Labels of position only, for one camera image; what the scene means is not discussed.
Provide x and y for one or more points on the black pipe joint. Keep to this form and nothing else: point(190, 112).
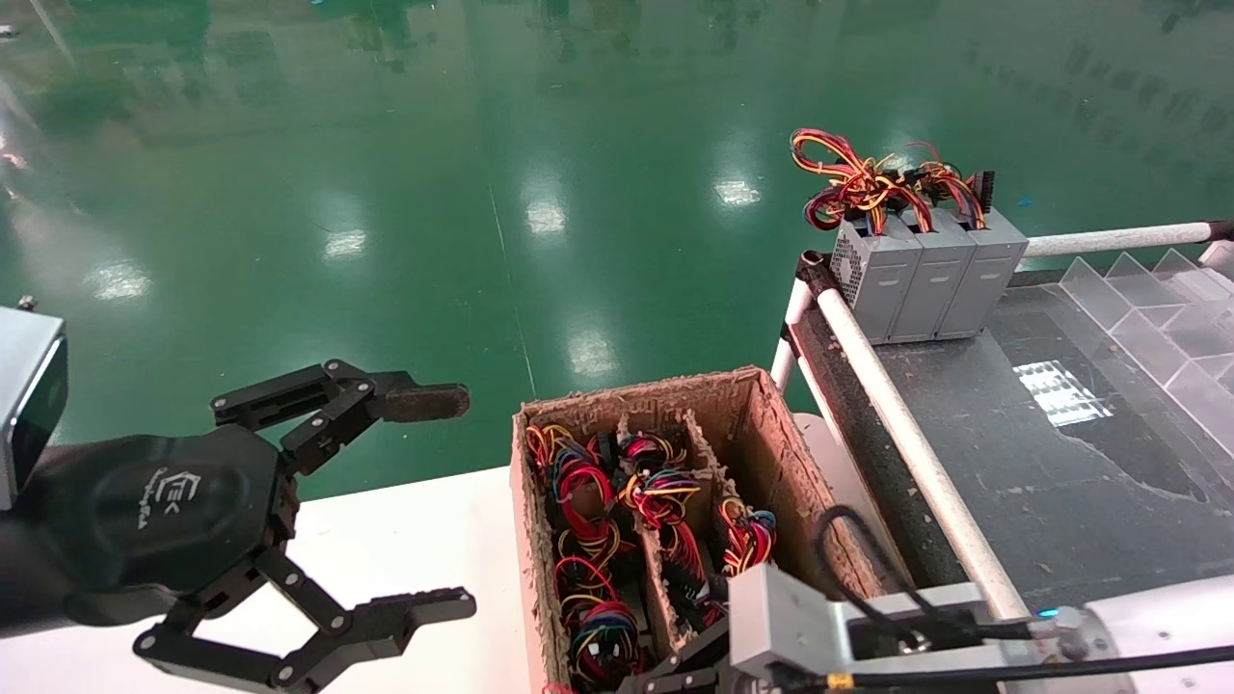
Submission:
point(815, 270)
point(1222, 229)

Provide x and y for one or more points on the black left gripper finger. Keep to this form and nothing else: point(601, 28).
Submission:
point(424, 402)
point(415, 609)

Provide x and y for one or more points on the clear acrylic divider rack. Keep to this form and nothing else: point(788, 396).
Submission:
point(1157, 328)

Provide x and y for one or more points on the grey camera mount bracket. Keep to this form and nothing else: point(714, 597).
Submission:
point(925, 600)

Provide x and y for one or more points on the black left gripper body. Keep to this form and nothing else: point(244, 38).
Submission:
point(145, 511)

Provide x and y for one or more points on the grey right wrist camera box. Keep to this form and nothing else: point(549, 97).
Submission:
point(786, 622)

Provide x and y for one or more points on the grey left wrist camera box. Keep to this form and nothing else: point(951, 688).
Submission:
point(24, 405)

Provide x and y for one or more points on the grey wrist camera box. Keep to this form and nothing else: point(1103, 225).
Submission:
point(786, 622)
point(24, 405)

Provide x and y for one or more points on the short white frame pipe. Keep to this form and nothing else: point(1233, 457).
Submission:
point(791, 328)

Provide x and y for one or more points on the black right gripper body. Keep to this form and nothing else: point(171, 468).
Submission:
point(887, 631)

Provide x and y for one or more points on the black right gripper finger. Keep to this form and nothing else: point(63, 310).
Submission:
point(684, 665)

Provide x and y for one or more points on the long white frame pipe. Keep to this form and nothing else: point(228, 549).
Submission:
point(906, 434)

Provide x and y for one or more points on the brown cardboard box with dividers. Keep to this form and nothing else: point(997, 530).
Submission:
point(771, 453)

